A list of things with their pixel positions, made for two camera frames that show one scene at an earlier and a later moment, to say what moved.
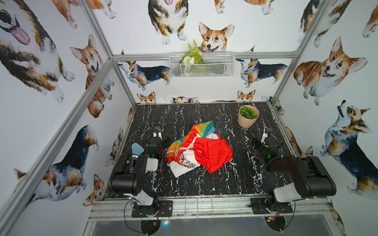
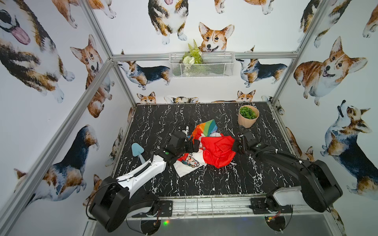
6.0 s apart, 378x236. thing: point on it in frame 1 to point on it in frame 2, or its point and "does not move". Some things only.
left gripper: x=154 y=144 to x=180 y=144
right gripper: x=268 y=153 to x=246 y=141
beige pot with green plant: x=247 y=116 does not move
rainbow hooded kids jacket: x=201 y=146 does not move
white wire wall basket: x=213 y=65 does not move
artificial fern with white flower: x=193 y=56 does not move
